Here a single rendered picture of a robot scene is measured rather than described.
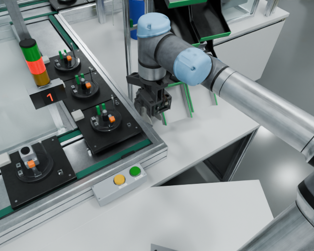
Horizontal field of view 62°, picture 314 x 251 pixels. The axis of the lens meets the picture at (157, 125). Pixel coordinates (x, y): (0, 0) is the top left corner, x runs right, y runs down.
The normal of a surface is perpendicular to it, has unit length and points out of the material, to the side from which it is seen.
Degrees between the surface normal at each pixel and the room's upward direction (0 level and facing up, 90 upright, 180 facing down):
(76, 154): 0
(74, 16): 90
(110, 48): 0
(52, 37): 0
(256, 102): 48
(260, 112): 73
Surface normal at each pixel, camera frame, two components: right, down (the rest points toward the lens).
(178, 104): 0.30, 0.05
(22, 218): 0.04, -0.65
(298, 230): -0.73, -0.19
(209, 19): 0.19, -0.28
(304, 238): -0.55, 0.03
